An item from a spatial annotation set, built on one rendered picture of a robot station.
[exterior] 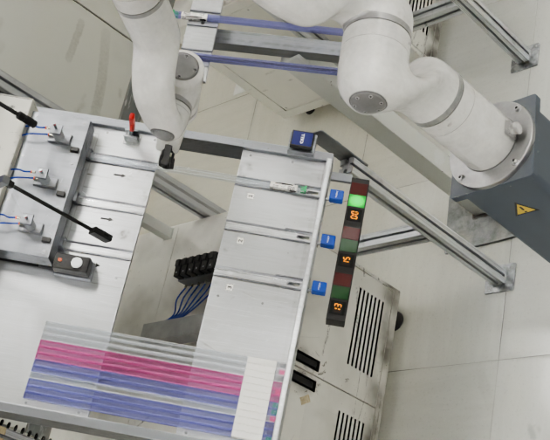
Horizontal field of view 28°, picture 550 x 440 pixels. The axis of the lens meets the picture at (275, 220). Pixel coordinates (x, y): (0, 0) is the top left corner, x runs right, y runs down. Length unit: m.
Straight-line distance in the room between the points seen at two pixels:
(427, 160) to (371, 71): 1.04
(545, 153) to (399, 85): 0.42
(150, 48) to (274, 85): 1.70
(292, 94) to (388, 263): 0.75
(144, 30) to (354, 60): 0.37
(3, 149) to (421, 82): 0.97
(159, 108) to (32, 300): 0.57
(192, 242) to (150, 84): 0.92
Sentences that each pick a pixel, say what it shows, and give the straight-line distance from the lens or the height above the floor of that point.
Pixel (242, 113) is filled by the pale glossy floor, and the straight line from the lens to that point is 4.13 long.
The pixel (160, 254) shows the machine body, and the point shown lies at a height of 0.62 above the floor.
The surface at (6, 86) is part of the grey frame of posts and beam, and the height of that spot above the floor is 1.26.
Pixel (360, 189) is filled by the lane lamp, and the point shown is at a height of 0.66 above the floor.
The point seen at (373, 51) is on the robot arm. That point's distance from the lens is 1.86.
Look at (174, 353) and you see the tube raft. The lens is 2.25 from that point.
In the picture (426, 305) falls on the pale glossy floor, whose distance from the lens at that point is 3.07.
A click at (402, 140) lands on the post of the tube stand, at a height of 0.41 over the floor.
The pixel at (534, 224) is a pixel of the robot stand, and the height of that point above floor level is 0.52.
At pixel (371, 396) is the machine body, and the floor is 0.11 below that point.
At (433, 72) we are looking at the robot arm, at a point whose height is 0.96.
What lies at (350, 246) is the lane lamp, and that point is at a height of 0.66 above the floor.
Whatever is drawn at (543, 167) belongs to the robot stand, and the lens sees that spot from 2.14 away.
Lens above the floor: 2.18
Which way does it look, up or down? 36 degrees down
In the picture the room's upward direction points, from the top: 57 degrees counter-clockwise
